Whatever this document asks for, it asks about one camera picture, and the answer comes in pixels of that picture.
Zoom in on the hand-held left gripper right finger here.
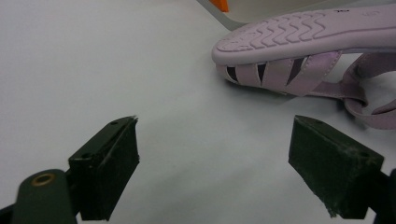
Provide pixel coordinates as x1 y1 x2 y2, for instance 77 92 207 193
288 115 385 220

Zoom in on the pale purple sandal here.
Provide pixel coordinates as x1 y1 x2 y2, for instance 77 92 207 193
211 3 396 131

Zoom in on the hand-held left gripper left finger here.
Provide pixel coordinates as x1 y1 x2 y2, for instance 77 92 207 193
67 115 140 222

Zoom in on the orange label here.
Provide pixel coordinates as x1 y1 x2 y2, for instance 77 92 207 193
208 0 230 13

